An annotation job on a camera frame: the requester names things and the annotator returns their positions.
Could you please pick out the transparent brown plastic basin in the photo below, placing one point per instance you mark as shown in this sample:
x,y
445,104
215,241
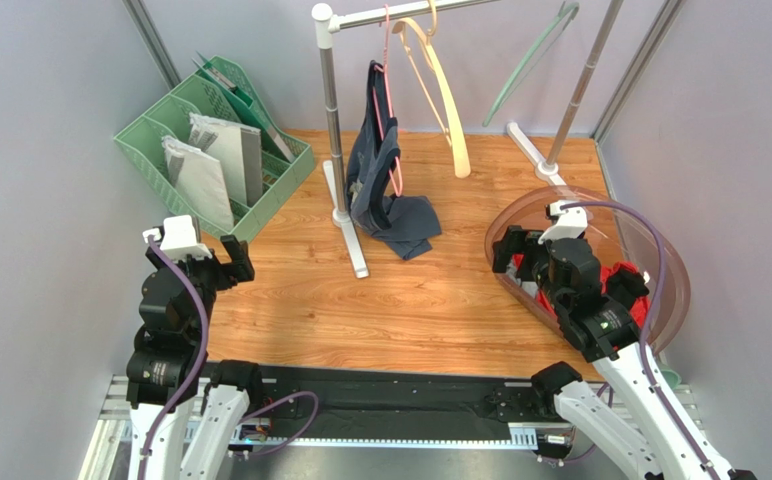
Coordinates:
x,y
614,237

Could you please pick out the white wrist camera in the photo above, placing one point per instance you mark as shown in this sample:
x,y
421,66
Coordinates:
x,y
179,238
567,221

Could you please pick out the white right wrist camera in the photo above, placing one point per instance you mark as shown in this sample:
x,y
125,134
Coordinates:
x,y
567,221

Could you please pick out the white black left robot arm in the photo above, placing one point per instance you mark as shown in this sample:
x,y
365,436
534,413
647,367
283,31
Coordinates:
x,y
183,413

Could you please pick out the white metal clothes rack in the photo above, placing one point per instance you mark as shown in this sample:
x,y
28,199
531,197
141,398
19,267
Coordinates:
x,y
327,24

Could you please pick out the mint green hanger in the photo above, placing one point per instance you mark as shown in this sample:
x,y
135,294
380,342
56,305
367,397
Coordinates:
x,y
567,12

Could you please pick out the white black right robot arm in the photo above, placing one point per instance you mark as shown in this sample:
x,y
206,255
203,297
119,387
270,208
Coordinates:
x,y
659,441

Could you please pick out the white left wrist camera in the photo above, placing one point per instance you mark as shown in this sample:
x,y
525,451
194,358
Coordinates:
x,y
179,238

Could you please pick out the mint green cup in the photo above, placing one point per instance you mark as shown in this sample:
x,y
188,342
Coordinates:
x,y
671,377

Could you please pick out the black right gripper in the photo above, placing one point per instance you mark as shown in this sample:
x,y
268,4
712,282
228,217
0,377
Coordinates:
x,y
528,246

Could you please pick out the red tank top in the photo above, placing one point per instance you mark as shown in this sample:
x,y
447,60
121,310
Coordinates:
x,y
575,292

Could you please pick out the grey booklet front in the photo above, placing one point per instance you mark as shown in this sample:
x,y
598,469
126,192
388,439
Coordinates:
x,y
199,180

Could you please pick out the pink wire hanger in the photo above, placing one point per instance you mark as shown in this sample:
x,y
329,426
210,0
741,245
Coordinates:
x,y
396,177

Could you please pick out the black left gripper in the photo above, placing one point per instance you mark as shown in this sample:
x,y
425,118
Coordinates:
x,y
241,268

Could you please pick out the grey booklet rear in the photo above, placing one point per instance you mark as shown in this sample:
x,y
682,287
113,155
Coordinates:
x,y
238,149

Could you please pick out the cream plastic hanger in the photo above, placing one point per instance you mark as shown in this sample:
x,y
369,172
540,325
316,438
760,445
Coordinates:
x,y
450,123

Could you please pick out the green clipboard in organizer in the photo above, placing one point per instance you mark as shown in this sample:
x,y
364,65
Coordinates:
x,y
243,98

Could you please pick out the dark blue tank top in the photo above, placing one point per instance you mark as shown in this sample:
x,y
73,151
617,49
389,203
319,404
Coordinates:
x,y
405,224

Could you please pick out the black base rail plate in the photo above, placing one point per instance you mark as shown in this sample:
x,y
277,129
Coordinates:
x,y
360,405

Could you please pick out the green plastic file organizer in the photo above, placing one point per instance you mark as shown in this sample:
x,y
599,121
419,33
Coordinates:
x,y
140,142

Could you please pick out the grey booklet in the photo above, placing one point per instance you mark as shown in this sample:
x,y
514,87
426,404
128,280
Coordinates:
x,y
238,149
199,180

